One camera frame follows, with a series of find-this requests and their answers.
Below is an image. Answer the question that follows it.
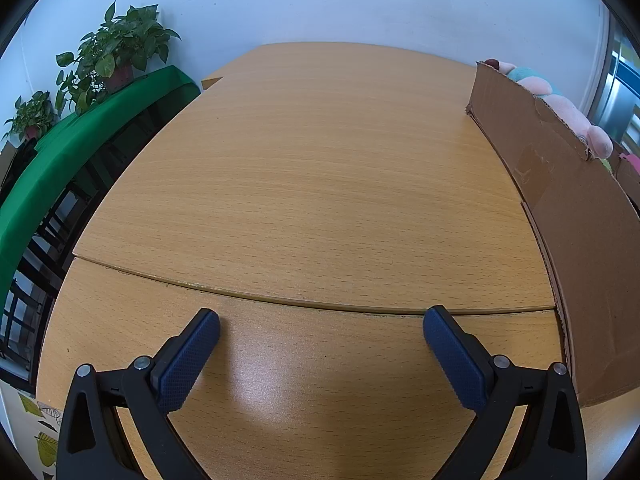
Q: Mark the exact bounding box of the green cloth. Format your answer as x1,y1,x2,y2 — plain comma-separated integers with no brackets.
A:
0,65,202,306

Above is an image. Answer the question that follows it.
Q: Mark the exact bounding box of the black metal shelf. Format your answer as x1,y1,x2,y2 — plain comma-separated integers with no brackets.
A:
0,85,201,386

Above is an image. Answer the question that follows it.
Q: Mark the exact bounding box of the leaf print sheet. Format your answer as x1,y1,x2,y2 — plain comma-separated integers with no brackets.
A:
17,392,63,471

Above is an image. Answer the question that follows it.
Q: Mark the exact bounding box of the wooden desk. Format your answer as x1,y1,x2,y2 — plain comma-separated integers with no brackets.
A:
35,41,623,480

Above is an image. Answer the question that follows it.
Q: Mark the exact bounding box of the pink pig plush toy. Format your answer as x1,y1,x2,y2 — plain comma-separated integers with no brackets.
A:
482,58,614,161

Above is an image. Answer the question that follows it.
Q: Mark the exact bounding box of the glass door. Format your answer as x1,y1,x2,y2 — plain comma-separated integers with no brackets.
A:
580,10,640,156

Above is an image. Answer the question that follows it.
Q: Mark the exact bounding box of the large cardboard box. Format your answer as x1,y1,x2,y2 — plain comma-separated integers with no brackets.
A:
466,60,640,408

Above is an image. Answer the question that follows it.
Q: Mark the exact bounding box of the small potted green plant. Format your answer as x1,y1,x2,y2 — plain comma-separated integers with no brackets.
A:
1,91,58,143

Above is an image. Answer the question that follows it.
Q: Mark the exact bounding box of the large potted green plant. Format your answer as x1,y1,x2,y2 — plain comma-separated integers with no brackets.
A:
55,1,181,116

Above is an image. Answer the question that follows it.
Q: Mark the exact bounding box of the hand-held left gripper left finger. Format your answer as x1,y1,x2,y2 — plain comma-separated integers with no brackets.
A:
56,308,221,480

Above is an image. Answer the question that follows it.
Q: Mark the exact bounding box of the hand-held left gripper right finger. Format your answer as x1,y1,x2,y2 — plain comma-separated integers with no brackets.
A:
422,305,587,480

